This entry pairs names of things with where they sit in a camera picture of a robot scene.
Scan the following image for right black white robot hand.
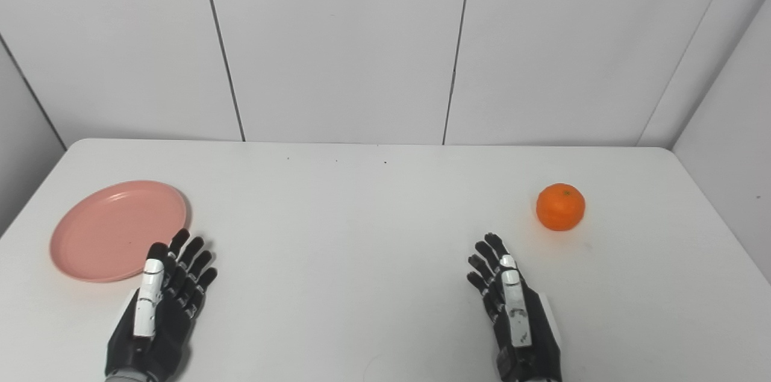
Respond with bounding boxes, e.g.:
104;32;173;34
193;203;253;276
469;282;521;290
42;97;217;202
466;233;563;382

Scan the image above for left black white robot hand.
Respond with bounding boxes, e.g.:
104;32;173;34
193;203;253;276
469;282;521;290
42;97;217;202
105;228;218;381

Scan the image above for pink round plate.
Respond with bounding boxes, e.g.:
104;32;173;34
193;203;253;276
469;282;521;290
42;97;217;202
50;181;189;283

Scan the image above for orange fruit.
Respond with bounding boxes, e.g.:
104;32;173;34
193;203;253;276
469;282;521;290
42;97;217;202
535;183;586;232

